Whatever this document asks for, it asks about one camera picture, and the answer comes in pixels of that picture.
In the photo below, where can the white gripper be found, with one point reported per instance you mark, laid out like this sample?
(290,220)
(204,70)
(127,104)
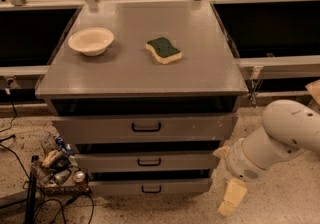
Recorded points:
(237,162)

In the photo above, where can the grey bottom drawer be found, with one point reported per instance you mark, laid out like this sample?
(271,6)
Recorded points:
(138,187)

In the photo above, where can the grey drawer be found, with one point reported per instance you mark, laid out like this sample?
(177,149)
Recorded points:
(144,128)
(147,161)
(138,187)

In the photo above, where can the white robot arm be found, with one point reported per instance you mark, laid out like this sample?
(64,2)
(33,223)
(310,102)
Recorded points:
(288,128)

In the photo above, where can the grey middle drawer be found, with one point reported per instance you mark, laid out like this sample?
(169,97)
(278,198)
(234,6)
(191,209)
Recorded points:
(147,161)

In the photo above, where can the grey drawer cabinet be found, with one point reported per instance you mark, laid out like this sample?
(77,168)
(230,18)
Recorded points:
(127,79)

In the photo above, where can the grey top drawer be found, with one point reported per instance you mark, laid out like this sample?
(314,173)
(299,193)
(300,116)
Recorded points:
(144,128)

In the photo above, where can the wooden box at right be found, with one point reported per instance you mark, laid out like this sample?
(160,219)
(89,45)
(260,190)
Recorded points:
(314,90)

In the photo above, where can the green yellow sponge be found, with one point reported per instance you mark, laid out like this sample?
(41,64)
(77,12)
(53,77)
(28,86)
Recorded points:
(163,50)

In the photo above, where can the tray of cans and clutter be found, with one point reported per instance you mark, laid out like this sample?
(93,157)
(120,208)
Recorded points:
(58,172)

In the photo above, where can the white bowl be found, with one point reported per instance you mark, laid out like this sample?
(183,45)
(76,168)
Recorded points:
(91,41)

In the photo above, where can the black stand post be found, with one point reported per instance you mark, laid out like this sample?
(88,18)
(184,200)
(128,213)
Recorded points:
(31,192)

